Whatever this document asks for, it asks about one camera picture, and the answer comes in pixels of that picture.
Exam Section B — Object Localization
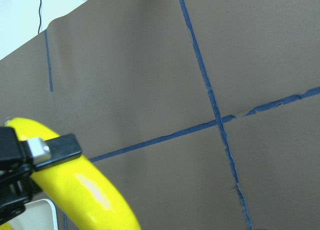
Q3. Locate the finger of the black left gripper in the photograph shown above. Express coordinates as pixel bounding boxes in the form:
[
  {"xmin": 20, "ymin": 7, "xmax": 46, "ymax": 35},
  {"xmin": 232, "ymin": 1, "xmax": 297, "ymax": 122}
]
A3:
[{"xmin": 23, "ymin": 134, "xmax": 82, "ymax": 171}]

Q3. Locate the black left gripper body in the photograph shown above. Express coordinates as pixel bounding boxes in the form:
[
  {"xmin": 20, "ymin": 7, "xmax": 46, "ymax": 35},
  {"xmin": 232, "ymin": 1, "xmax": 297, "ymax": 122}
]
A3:
[{"xmin": 0, "ymin": 127, "xmax": 33, "ymax": 221}]

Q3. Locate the yellow banana basket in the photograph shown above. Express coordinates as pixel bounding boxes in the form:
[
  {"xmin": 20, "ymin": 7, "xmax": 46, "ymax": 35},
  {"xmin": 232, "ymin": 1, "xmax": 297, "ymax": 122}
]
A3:
[{"xmin": 5, "ymin": 117, "xmax": 142, "ymax": 230}]

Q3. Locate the white bear print tray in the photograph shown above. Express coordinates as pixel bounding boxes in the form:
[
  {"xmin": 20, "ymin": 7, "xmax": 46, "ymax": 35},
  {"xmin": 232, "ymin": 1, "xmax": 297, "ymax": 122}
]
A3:
[{"xmin": 8, "ymin": 199, "xmax": 58, "ymax": 230}]

